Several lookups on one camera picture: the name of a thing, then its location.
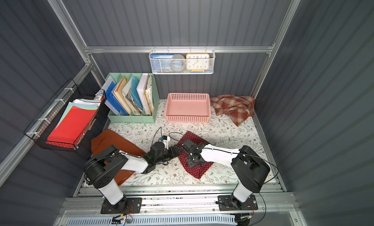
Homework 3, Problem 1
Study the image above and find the red polka dot skirt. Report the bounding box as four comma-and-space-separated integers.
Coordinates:
177, 131, 213, 179

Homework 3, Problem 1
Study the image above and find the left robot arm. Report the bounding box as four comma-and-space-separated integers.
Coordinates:
83, 142, 181, 206

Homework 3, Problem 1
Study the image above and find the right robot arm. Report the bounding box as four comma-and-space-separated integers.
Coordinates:
181, 139, 270, 207

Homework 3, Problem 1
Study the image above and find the grey tape roll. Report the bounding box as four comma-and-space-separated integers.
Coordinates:
169, 54, 186, 73

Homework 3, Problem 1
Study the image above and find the floral table mat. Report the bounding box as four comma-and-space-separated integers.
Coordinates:
108, 99, 266, 186

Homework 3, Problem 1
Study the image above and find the pink plastic basket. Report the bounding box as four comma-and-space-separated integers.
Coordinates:
165, 93, 211, 123

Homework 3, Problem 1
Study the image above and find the rust brown skirt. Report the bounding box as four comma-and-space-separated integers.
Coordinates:
90, 129, 147, 187

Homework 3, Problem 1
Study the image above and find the red plaid skirt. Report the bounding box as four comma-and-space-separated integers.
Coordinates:
210, 94, 256, 126

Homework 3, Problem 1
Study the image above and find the green file organizer box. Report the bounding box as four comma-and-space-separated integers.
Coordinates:
106, 73, 160, 124

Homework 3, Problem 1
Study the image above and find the white binder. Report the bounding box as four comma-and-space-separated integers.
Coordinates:
136, 74, 151, 115

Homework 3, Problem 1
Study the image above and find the blue folder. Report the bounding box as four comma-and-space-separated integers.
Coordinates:
102, 79, 129, 115

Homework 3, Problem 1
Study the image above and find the yellow alarm clock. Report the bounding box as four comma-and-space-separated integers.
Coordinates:
186, 53, 210, 72

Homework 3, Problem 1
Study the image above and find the red paper stack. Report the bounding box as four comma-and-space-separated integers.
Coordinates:
47, 106, 97, 146

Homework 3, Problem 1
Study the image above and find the blue box in basket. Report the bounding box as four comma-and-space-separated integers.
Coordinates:
149, 53, 174, 74

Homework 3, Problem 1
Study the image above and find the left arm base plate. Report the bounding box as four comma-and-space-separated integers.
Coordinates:
100, 197, 143, 214

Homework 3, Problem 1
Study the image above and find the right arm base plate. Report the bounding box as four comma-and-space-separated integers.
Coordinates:
215, 195, 258, 211

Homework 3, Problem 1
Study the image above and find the white wire wall basket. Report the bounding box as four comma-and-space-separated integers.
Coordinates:
149, 48, 216, 75

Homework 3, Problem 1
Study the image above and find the black wire wall basket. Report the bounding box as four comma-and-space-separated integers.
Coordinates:
24, 79, 106, 151

